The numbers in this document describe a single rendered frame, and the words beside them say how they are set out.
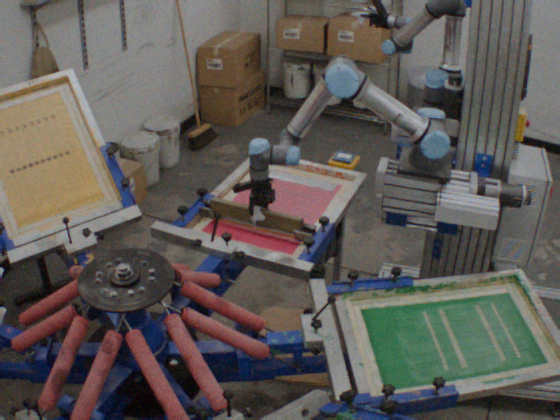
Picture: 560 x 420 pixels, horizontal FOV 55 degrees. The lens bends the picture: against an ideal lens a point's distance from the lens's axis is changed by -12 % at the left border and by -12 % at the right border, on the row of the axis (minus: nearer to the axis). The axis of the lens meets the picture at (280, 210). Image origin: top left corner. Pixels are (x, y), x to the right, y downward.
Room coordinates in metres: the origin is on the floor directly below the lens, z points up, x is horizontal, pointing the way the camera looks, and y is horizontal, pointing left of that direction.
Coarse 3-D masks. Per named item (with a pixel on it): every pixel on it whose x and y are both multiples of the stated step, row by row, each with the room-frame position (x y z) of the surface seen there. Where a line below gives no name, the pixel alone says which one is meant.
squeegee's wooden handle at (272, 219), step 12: (216, 204) 2.16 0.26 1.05; (228, 204) 2.14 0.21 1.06; (240, 204) 2.13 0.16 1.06; (228, 216) 2.14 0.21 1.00; (240, 216) 2.12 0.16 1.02; (264, 216) 2.07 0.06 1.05; (276, 216) 2.05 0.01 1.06; (288, 216) 2.04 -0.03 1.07; (276, 228) 2.05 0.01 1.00; (288, 228) 2.03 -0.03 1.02; (300, 228) 2.01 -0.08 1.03
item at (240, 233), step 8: (240, 192) 2.42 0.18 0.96; (248, 192) 2.42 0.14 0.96; (240, 200) 2.35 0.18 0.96; (208, 224) 2.15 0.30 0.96; (224, 224) 2.15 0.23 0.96; (232, 224) 2.15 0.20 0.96; (208, 232) 2.09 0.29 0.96; (216, 232) 2.09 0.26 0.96; (232, 232) 2.09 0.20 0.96; (240, 232) 2.09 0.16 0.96; (248, 232) 2.09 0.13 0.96; (240, 240) 2.03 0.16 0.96
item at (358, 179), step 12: (240, 168) 2.58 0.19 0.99; (300, 168) 2.63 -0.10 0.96; (312, 168) 2.61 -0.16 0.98; (324, 168) 2.58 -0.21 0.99; (336, 168) 2.58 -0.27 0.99; (228, 180) 2.47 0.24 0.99; (348, 180) 2.53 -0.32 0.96; (360, 180) 2.47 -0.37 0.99; (216, 192) 2.36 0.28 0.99; (348, 192) 2.36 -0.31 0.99; (348, 204) 2.28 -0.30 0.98; (336, 216) 2.16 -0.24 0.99
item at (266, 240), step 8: (296, 184) 2.49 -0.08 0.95; (328, 192) 2.42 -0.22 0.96; (336, 192) 2.42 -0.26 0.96; (320, 200) 2.35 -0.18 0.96; (328, 200) 2.35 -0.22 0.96; (320, 208) 2.28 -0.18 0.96; (312, 216) 2.21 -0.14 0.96; (312, 224) 2.15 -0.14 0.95; (256, 232) 2.09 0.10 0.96; (264, 232) 2.09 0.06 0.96; (248, 240) 2.03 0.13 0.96; (256, 240) 2.03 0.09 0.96; (264, 240) 2.03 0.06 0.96; (272, 240) 2.03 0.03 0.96; (280, 240) 2.03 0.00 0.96; (288, 240) 2.03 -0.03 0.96; (264, 248) 1.98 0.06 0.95; (272, 248) 1.98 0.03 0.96; (280, 248) 1.98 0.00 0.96; (288, 248) 1.98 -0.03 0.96; (296, 248) 1.98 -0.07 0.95
